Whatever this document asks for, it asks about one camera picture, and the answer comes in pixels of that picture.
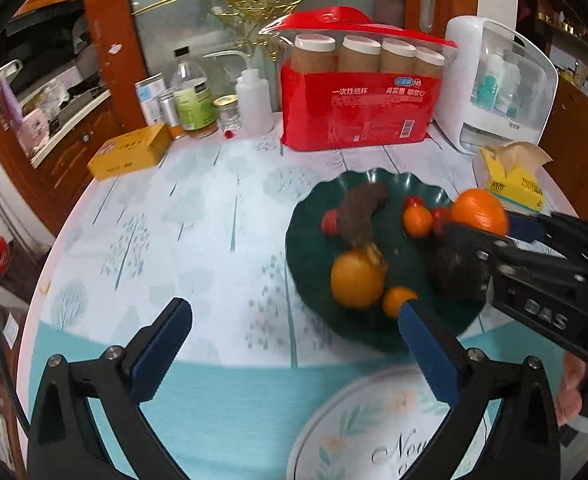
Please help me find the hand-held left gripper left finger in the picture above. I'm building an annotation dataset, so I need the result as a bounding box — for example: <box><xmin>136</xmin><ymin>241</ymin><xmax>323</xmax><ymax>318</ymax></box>
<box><xmin>26</xmin><ymin>297</ymin><xmax>195</xmax><ymax>480</ymax></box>

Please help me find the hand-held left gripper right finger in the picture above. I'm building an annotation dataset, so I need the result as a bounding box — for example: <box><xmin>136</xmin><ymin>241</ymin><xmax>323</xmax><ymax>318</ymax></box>
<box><xmin>396</xmin><ymin>299</ymin><xmax>562</xmax><ymax>480</ymax></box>

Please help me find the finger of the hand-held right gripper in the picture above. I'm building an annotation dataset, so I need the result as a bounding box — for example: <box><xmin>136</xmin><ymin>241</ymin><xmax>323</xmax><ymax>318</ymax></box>
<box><xmin>440</xmin><ymin>221</ymin><xmax>588</xmax><ymax>282</ymax></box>
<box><xmin>506</xmin><ymin>211</ymin><xmax>588</xmax><ymax>262</ymax></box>

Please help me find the orange tangerine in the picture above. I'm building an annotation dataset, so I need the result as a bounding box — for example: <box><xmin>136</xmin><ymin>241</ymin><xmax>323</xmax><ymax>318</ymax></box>
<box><xmin>450</xmin><ymin>188</ymin><xmax>510</xmax><ymax>237</ymax></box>
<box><xmin>383</xmin><ymin>286</ymin><xmax>419</xmax><ymax>319</ymax></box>

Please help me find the small yellow-orange citrus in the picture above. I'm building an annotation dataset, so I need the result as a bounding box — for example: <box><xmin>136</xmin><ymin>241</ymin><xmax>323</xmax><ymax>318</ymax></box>
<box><xmin>403</xmin><ymin>205</ymin><xmax>433</xmax><ymax>237</ymax></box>

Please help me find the overripe brown banana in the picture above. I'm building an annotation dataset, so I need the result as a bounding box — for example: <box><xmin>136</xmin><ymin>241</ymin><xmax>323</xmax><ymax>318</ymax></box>
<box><xmin>336</xmin><ymin>182</ymin><xmax>392</xmax><ymax>266</ymax></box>

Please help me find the dark green wavy plate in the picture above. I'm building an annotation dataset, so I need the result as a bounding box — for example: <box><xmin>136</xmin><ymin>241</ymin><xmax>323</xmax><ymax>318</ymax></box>
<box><xmin>285</xmin><ymin>167</ymin><xmax>490</xmax><ymax>353</ymax></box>

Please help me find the person's right hand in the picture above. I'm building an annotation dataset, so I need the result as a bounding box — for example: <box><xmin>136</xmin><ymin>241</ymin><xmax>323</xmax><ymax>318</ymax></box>
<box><xmin>555</xmin><ymin>352</ymin><xmax>588</xmax><ymax>427</ymax></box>

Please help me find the dark avocado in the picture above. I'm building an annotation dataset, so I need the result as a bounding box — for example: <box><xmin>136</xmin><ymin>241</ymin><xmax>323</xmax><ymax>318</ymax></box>
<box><xmin>428</xmin><ymin>245</ymin><xmax>490</xmax><ymax>302</ymax></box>

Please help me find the yellow tissue box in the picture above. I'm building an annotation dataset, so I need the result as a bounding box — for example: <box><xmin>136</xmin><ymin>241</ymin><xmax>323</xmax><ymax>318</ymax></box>
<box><xmin>473</xmin><ymin>141</ymin><xmax>552</xmax><ymax>213</ymax></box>

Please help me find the large yellow-orange orange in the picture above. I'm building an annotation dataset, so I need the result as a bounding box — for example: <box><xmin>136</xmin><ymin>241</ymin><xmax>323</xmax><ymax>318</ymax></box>
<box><xmin>330</xmin><ymin>251</ymin><xmax>387</xmax><ymax>309</ymax></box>

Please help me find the round floral white placemat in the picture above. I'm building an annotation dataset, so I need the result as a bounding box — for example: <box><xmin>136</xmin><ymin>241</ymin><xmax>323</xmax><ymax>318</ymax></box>
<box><xmin>286</xmin><ymin>364</ymin><xmax>505</xmax><ymax>480</ymax></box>

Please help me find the wooden cabinet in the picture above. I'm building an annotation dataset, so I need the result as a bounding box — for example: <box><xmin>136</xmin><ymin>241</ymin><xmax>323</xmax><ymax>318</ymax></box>
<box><xmin>539</xmin><ymin>75</ymin><xmax>588</xmax><ymax>181</ymax></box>

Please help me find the white storage box clear door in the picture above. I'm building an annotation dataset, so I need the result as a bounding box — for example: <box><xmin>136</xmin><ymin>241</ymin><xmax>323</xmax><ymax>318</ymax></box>
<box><xmin>431</xmin><ymin>16</ymin><xmax>560</xmax><ymax>155</ymax></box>

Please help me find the red paper cup package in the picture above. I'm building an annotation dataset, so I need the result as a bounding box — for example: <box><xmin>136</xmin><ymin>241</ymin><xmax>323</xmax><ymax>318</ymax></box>
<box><xmin>280</xmin><ymin>6</ymin><xmax>459</xmax><ymax>152</ymax></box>

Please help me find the yellow tin box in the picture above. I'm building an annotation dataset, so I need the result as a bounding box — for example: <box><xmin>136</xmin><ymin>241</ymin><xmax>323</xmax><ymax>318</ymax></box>
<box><xmin>86</xmin><ymin>123</ymin><xmax>171</xmax><ymax>181</ymax></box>

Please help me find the silver metal can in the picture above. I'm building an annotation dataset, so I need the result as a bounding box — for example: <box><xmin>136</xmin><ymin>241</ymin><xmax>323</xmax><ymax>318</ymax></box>
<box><xmin>158</xmin><ymin>89</ymin><xmax>182</xmax><ymax>128</ymax></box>

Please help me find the small glass jar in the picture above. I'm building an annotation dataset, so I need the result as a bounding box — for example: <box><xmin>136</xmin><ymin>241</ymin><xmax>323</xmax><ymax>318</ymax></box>
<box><xmin>213</xmin><ymin>95</ymin><xmax>242</xmax><ymax>136</ymax></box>

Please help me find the glass bottle green label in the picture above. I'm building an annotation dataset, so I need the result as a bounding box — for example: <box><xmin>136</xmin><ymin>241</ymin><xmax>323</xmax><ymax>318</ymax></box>
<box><xmin>170</xmin><ymin>47</ymin><xmax>219</xmax><ymax>139</ymax></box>

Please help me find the white and blue carton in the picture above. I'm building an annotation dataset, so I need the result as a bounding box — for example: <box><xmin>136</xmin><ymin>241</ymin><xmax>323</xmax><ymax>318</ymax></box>
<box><xmin>134</xmin><ymin>74</ymin><xmax>167</xmax><ymax>126</ymax></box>

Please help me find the white squeeze bottle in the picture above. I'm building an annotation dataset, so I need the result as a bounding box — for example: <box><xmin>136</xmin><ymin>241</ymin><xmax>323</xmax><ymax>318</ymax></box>
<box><xmin>205</xmin><ymin>51</ymin><xmax>273</xmax><ymax>136</ymax></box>

